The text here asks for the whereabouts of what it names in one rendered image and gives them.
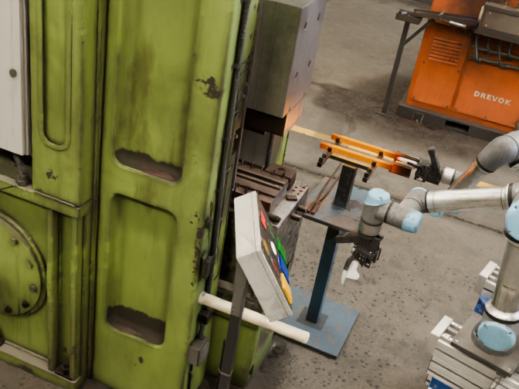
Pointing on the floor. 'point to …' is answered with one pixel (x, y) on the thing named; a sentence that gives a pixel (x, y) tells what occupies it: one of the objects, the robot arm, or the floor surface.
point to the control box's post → (232, 336)
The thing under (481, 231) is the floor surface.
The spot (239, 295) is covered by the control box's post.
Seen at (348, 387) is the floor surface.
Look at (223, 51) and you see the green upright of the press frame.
